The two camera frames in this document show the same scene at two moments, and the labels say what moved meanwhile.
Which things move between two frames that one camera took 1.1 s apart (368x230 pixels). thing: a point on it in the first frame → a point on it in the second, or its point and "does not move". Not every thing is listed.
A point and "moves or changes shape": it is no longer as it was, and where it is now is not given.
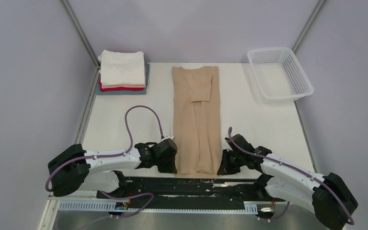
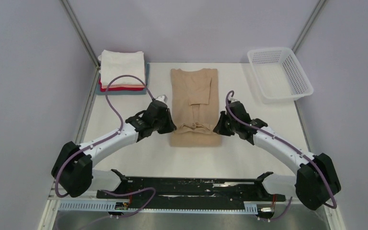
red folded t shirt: [102, 89] does not move
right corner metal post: [308, 24] does not move
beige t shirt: [196, 118] moves or changes shape
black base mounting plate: [156, 191] does not move
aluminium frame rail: [52, 206] does not move
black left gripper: [171, 168] → [170, 126]
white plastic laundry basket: [279, 76] does not move
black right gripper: [224, 168] → [219, 128]
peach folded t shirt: [107, 86] does not move
